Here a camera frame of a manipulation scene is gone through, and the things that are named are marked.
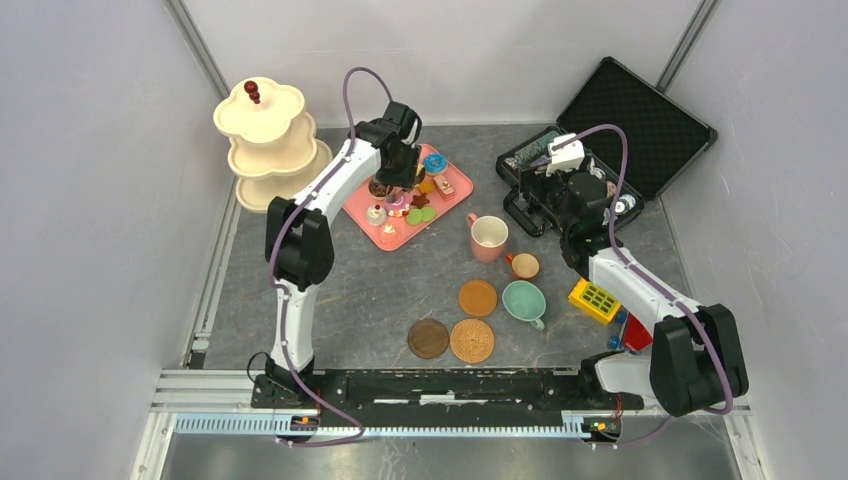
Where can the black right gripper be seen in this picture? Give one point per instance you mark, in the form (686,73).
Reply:
(534,177)

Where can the pink slice cake toy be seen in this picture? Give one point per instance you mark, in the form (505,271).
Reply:
(444,187)

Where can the dark brown round coaster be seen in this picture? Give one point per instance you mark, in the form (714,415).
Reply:
(428,338)

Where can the brown star cookie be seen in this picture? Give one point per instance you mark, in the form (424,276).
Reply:
(419,201)

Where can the green round cookie left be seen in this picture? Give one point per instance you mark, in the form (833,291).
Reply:
(414,217)

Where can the teal green cup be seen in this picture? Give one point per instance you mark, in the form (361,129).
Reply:
(525,302)

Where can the red toy block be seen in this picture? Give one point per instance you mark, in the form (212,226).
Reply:
(635,337)

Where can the pink serving tray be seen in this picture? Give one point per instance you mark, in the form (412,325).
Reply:
(358,204)

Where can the small pink cupcake toy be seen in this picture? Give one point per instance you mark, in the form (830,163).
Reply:
(388,234)

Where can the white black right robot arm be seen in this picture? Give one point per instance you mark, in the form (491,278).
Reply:
(696,361)

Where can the blue donut toy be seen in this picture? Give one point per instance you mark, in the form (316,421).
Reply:
(435,164)

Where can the chocolate donut toy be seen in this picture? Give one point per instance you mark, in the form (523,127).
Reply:
(378,191)

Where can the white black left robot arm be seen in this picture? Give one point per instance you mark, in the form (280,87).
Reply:
(299,245)

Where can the cream three-tier dessert stand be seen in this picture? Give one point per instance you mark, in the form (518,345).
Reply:
(274,151)

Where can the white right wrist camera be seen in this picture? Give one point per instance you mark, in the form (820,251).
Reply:
(566,154)

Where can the small orange cup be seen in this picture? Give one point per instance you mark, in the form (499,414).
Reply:
(523,266)

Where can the green round cookie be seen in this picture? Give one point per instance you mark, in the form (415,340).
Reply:
(414,217)
(428,214)

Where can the woven tan round coaster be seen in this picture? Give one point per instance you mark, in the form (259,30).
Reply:
(472,341)

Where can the yellow cake toy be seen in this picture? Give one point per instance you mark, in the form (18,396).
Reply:
(420,174)

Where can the pink swirl cake toy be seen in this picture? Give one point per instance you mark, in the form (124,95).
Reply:
(397,204)

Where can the white cupcake toy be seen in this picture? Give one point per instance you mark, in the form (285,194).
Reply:
(376,215)

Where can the black poker chip case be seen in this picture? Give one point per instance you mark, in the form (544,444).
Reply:
(663,139)

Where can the pink mug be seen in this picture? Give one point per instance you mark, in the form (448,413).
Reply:
(489,235)

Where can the green round cookie right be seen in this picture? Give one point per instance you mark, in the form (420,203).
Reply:
(428,214)

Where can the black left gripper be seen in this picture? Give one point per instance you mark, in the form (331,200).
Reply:
(406,178)

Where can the yellow toy block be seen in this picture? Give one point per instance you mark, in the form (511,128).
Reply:
(594,301)

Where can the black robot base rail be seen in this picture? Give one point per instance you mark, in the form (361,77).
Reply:
(444,402)

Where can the orange round coaster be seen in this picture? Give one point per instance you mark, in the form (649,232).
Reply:
(477,298)

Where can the orange flower cookie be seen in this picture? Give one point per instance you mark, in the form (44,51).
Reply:
(427,186)

